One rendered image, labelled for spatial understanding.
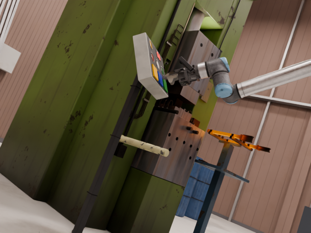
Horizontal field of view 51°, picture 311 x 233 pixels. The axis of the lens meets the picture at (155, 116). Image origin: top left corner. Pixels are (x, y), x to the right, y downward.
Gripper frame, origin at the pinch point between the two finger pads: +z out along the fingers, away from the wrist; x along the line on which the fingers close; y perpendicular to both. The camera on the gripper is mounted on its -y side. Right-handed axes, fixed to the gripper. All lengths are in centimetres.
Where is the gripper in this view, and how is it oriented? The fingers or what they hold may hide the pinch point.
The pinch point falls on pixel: (164, 76)
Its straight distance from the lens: 194.0
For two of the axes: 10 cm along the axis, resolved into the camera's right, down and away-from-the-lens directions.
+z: -9.4, 2.2, 2.5
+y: 1.3, 9.4, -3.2
